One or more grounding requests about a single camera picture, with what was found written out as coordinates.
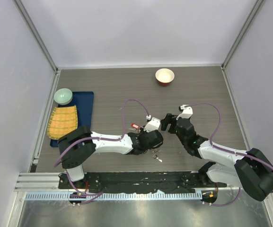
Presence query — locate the yellow woven plate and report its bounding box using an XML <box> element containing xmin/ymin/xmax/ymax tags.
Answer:
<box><xmin>47</xmin><ymin>105</ymin><xmax>78</xmax><ymax>140</ymax></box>

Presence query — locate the blue tray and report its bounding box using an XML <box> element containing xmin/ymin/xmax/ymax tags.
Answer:
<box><xmin>50</xmin><ymin>91</ymin><xmax>94</xmax><ymax>148</ymax></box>

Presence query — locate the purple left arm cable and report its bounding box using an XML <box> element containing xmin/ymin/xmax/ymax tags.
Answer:
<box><xmin>53</xmin><ymin>98</ymin><xmax>151</xmax><ymax>204</ymax></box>

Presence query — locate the pale green bowl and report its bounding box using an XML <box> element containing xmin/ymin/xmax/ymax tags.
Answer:
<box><xmin>53</xmin><ymin>88</ymin><xmax>73</xmax><ymax>105</ymax></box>

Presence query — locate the white slotted cable duct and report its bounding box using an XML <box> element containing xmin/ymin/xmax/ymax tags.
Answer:
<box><xmin>25</xmin><ymin>190</ymin><xmax>202</xmax><ymax>201</ymax></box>

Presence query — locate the red white bowl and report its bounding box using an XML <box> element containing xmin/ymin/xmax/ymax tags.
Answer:
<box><xmin>155</xmin><ymin>68</ymin><xmax>175</xmax><ymax>86</ymax></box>

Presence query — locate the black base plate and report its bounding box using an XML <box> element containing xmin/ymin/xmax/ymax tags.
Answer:
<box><xmin>58</xmin><ymin>170</ymin><xmax>228</xmax><ymax>195</ymax></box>

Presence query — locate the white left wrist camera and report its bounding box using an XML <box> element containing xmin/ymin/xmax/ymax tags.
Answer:
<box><xmin>144</xmin><ymin>115</ymin><xmax>161</xmax><ymax>132</ymax></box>

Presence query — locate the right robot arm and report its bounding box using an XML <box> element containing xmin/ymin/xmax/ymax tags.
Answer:
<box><xmin>161</xmin><ymin>113</ymin><xmax>273</xmax><ymax>201</ymax></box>

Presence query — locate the red key tag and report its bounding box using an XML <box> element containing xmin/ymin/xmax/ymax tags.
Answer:
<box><xmin>131</xmin><ymin>123</ymin><xmax>140</xmax><ymax>129</ymax></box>

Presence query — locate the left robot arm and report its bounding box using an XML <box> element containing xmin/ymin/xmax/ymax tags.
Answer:
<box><xmin>54</xmin><ymin>126</ymin><xmax>163</xmax><ymax>189</ymax></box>

